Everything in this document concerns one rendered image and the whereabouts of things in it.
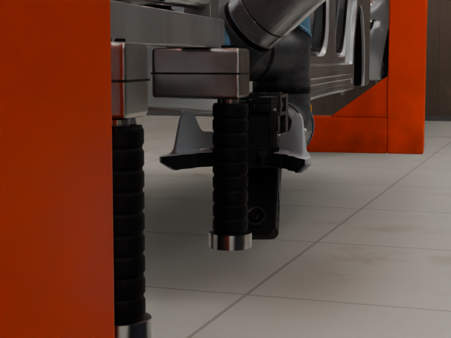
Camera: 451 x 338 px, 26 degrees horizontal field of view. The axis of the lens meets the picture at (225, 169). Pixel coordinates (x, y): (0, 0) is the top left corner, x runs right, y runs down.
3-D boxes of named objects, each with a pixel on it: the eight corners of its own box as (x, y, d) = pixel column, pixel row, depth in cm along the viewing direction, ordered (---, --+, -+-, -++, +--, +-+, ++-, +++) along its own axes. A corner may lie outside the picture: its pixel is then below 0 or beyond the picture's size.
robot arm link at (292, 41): (275, 3, 118) (275, 94, 119) (323, 7, 126) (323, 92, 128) (223, 6, 122) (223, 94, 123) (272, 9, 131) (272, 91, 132)
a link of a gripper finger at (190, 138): (143, 113, 102) (211, 110, 108) (144, 169, 103) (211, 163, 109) (161, 114, 100) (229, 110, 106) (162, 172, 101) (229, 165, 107)
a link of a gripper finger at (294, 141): (303, 115, 97) (264, 111, 105) (303, 174, 97) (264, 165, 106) (331, 115, 98) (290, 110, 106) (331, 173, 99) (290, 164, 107)
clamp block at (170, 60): (165, 96, 102) (165, 45, 101) (250, 97, 100) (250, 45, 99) (150, 98, 97) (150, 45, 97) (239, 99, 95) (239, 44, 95)
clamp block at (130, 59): (27, 114, 69) (25, 39, 69) (149, 116, 67) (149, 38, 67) (-5, 118, 64) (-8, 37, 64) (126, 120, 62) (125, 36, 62)
